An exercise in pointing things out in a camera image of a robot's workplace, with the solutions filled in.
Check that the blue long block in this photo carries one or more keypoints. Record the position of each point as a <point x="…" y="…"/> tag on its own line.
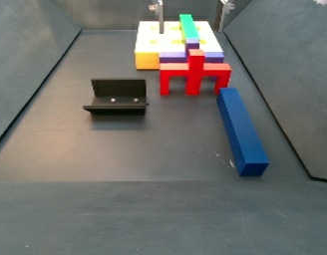
<point x="249" y="153"/>

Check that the yellow slotted board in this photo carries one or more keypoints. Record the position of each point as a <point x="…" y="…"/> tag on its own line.
<point x="166" y="47"/>

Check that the red cross-shaped block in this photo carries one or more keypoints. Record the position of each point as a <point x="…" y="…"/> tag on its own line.
<point x="194" y="70"/>

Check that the purple cross-shaped block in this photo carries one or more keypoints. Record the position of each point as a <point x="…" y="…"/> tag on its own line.
<point x="191" y="54"/>

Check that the green long block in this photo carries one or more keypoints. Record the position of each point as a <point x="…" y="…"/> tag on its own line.
<point x="187" y="27"/>

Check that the black angle bracket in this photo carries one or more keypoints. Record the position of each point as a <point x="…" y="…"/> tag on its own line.
<point x="118" y="96"/>

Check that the left metal mounting post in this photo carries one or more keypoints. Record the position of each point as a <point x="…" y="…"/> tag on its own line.
<point x="156" y="7"/>

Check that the metal mounting post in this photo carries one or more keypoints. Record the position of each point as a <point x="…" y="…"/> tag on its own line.
<point x="226" y="8"/>
<point x="156" y="7"/>

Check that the right metal mounting post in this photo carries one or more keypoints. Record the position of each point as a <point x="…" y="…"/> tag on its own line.
<point x="226" y="8"/>

